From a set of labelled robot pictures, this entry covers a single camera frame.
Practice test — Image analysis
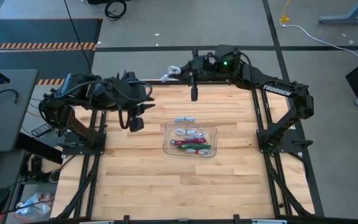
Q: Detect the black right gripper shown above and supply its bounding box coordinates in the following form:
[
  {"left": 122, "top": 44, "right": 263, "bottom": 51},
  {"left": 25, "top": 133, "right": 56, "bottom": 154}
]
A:
[{"left": 176, "top": 49, "right": 217, "bottom": 103}]

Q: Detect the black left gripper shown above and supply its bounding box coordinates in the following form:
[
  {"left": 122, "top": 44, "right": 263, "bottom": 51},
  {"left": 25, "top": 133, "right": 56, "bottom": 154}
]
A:
[{"left": 116, "top": 70, "right": 157, "bottom": 133}]

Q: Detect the white cable with silver plug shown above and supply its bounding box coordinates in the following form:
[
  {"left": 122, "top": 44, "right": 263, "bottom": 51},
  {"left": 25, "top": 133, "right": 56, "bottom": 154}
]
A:
[{"left": 159, "top": 65, "right": 182, "bottom": 83}]

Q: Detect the pink braided USB-C cable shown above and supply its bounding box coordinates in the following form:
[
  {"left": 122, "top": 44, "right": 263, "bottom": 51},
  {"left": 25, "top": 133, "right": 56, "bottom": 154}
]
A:
[{"left": 170, "top": 138, "right": 208, "bottom": 146}]

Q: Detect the clear plastic tray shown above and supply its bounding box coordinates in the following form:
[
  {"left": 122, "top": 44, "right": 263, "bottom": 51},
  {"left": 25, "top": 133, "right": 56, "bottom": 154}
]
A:
[{"left": 162, "top": 120, "right": 218, "bottom": 159}]

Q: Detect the green braided USB-C cable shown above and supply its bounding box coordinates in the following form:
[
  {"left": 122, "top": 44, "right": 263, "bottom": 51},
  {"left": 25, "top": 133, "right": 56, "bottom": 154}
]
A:
[{"left": 177, "top": 143, "right": 213, "bottom": 151}]

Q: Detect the white cable with red tie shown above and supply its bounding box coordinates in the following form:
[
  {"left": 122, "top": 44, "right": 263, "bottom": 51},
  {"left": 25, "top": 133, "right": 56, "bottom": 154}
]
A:
[{"left": 185, "top": 147, "right": 213, "bottom": 157}]

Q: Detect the black power brick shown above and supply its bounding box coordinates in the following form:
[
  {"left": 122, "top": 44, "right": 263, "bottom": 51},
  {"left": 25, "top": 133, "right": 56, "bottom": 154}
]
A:
[{"left": 31, "top": 123, "right": 55, "bottom": 138}]

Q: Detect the black hazard-striped mat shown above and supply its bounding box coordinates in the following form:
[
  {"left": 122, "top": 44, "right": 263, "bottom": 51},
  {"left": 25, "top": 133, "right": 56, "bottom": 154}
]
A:
[{"left": 0, "top": 17, "right": 103, "bottom": 85}]

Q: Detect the black power adapter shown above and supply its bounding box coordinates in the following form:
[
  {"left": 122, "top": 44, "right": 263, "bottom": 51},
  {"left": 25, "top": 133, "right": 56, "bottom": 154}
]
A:
[{"left": 26, "top": 154, "right": 62, "bottom": 184}]

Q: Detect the grey desk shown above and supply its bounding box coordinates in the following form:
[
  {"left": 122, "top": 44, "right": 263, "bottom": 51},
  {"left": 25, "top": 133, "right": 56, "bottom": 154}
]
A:
[{"left": 0, "top": 68, "right": 39, "bottom": 153}]

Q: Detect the crumpled clear plastic bag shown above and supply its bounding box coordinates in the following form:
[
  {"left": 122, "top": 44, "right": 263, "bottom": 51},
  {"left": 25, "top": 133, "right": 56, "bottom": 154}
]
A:
[{"left": 16, "top": 192, "right": 55, "bottom": 218}]

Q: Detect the blue-grey table leg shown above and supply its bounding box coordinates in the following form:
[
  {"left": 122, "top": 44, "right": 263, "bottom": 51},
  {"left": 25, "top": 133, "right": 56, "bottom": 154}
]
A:
[{"left": 318, "top": 0, "right": 358, "bottom": 26}]

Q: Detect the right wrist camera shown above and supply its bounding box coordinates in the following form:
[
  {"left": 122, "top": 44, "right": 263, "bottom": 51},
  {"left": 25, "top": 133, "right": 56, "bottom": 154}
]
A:
[{"left": 199, "top": 55, "right": 219, "bottom": 75}]

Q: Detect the thin black cable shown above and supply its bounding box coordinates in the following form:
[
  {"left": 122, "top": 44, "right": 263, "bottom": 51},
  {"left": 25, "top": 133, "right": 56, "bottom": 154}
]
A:
[{"left": 63, "top": 0, "right": 94, "bottom": 75}]

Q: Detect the coiled black cable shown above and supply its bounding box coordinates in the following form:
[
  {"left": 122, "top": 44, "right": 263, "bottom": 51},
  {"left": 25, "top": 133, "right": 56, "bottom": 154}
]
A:
[{"left": 104, "top": 0, "right": 127, "bottom": 22}]

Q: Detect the black sleeved cable bundle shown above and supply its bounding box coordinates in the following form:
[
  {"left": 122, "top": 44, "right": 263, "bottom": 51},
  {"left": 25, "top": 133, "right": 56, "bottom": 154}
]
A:
[
  {"left": 264, "top": 154, "right": 312, "bottom": 217},
  {"left": 56, "top": 154, "right": 102, "bottom": 220}
]

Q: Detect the long white cord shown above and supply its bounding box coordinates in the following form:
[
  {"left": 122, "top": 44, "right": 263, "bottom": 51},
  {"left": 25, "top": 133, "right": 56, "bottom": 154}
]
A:
[{"left": 280, "top": 23, "right": 358, "bottom": 65}]

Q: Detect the short curved black cable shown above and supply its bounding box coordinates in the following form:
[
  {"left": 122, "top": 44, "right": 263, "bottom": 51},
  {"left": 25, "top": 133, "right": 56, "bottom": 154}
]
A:
[{"left": 0, "top": 89, "right": 20, "bottom": 104}]

